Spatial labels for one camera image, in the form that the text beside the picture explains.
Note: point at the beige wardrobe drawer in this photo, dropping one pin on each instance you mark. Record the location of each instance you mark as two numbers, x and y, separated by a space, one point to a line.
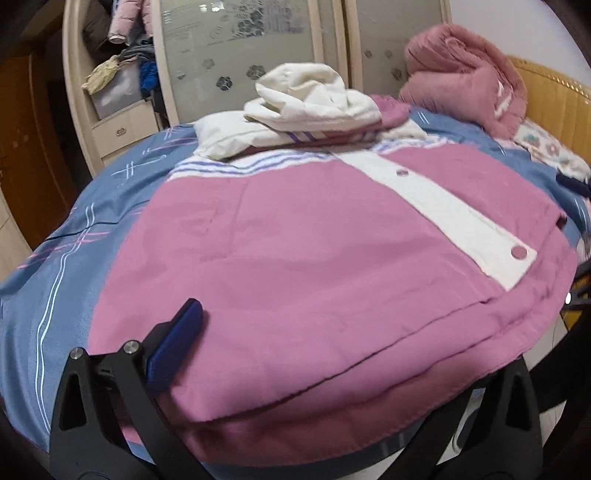
122 131

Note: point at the blue striped bed sheet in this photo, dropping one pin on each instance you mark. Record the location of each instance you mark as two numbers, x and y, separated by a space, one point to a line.
69 258

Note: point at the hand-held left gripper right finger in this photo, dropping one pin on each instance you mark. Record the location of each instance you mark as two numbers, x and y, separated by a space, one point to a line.
494 397

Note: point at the floral bed sheet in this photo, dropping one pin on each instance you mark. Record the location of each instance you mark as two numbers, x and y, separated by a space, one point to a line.
549 147

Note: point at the clear plastic storage box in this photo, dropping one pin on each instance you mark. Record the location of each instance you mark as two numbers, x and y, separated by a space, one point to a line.
117 92

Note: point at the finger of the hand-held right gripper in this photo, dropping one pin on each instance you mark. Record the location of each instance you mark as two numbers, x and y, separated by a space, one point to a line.
575 184

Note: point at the grey folded clothes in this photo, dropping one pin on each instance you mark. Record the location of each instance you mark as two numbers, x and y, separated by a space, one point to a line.
136 53

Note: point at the beige side cabinet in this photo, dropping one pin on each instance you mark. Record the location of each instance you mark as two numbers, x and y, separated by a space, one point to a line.
11 235

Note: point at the yellow crumpled cloth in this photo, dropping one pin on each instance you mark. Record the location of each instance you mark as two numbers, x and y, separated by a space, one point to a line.
101 74

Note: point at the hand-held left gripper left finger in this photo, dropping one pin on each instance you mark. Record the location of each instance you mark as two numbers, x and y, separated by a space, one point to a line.
178 344

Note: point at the beige wardrobe with glass doors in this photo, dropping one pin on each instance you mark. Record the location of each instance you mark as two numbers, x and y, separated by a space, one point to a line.
231 37

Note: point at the brown wooden door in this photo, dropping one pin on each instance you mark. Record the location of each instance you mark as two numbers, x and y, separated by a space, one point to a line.
32 152

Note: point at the rolled pink quilt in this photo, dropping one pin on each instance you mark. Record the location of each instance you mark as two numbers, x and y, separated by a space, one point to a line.
461 74

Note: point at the hanging pink puffer jacket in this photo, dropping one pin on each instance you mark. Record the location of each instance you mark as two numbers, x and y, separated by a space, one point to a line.
131 21

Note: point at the pink and white hooded jacket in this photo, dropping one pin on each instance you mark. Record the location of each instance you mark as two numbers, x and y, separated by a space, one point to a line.
323 254

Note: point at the hanging dark brown jacket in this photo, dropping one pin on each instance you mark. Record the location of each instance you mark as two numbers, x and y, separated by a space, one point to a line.
97 27

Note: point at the wooden bed headboard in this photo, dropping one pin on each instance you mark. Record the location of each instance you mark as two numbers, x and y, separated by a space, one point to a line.
558 101

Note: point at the blue garment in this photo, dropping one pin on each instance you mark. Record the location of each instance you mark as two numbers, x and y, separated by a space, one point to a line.
148 81

